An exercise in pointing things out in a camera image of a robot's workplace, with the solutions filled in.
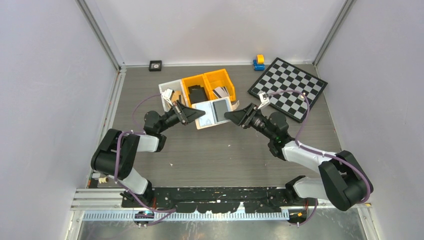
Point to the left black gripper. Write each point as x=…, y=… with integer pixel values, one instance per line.
x=187, y=114

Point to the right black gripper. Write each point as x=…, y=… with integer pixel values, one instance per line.
x=239, y=116

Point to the beige leather card holder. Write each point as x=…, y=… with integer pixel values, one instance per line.
x=214, y=112

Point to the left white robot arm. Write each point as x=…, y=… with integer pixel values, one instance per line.
x=115, y=155

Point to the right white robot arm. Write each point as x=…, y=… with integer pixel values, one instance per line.
x=341, y=180

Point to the black cards in orange bin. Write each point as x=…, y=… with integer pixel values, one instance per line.
x=197, y=94

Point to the gold cards in white bin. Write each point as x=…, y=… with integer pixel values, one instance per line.
x=178, y=95

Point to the white striped card in bin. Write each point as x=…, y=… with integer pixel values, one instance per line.
x=221, y=92

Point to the white plastic bin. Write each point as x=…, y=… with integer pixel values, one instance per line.
x=176, y=85

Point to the middle orange plastic bin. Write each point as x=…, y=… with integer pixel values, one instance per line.
x=195, y=80

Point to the orange plastic bin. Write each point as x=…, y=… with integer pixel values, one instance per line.
x=220, y=78
x=195, y=80

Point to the right orange plastic bin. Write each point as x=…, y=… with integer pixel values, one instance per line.
x=220, y=78

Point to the blue yellow toy car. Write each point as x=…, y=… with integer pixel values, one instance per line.
x=259, y=62

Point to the black white chessboard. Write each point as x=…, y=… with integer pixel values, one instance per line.
x=281, y=75

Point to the small black square box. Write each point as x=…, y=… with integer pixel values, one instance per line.
x=155, y=65

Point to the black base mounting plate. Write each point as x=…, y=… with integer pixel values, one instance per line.
x=217, y=200

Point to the small beige chess piece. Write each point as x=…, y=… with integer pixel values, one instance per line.
x=103, y=180

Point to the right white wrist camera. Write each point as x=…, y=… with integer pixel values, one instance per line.
x=264, y=100

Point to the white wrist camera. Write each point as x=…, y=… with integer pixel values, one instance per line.
x=264, y=100
x=167, y=96

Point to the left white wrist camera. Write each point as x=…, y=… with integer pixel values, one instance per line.
x=167, y=96

